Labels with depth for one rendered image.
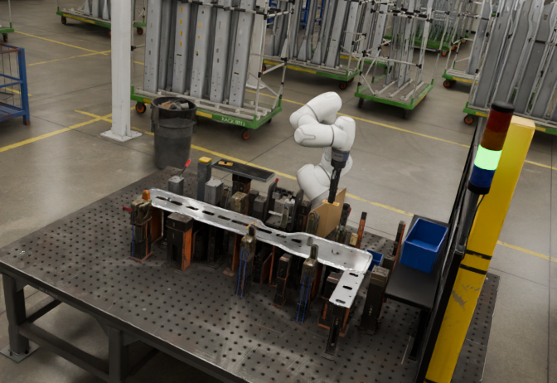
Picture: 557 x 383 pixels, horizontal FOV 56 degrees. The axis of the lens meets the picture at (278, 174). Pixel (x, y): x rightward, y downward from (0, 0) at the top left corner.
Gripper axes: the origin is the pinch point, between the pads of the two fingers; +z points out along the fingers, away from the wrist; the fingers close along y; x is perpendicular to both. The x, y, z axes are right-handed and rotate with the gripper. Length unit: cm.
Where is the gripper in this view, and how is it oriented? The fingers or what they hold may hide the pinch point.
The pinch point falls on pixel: (331, 196)
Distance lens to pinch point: 267.0
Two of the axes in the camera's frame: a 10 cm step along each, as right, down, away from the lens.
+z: -1.3, 9.1, 4.0
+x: 9.3, 2.5, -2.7
